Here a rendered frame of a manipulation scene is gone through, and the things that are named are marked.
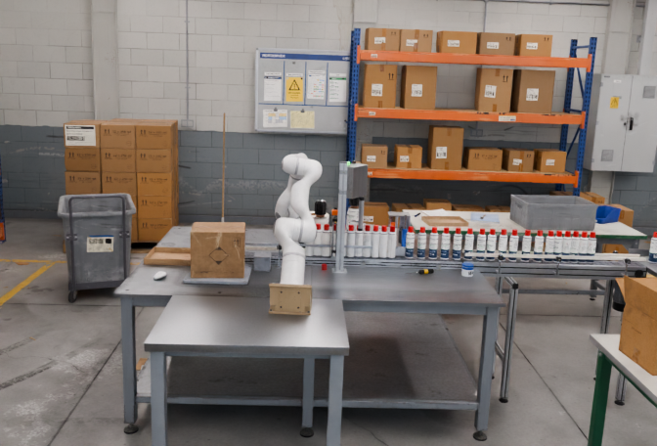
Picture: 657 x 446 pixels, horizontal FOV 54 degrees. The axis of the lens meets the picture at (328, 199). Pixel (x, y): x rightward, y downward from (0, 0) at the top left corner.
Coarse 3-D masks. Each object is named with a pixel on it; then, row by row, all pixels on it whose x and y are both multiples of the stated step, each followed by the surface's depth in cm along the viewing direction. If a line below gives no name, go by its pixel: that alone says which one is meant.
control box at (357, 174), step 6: (348, 168) 381; (354, 168) 380; (360, 168) 386; (366, 168) 392; (348, 174) 382; (354, 174) 381; (360, 174) 387; (366, 174) 393; (348, 180) 382; (354, 180) 382; (360, 180) 388; (366, 180) 394; (348, 186) 383; (354, 186) 383; (360, 186) 389; (366, 186) 395; (348, 192) 384; (354, 192) 384; (360, 192) 390; (366, 192) 396; (348, 198) 384; (354, 198) 385
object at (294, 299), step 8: (272, 288) 320; (280, 288) 320; (288, 288) 320; (296, 288) 320; (304, 288) 319; (272, 296) 321; (280, 296) 321; (288, 296) 321; (296, 296) 320; (304, 296) 321; (272, 304) 322; (280, 304) 322; (288, 304) 321; (296, 304) 321; (304, 304) 322; (272, 312) 322; (280, 312) 322; (288, 312) 322; (296, 312) 322; (304, 312) 322
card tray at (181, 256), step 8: (160, 248) 418; (168, 248) 418; (176, 248) 418; (184, 248) 419; (152, 256) 409; (160, 256) 410; (168, 256) 410; (176, 256) 411; (184, 256) 411; (144, 264) 394; (152, 264) 394; (160, 264) 394; (168, 264) 394; (176, 264) 394; (184, 264) 394
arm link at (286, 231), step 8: (280, 224) 341; (288, 224) 342; (296, 224) 343; (280, 232) 339; (288, 232) 340; (296, 232) 342; (280, 240) 341; (288, 240) 337; (296, 240) 344; (288, 248) 335; (296, 248) 335; (304, 256) 337
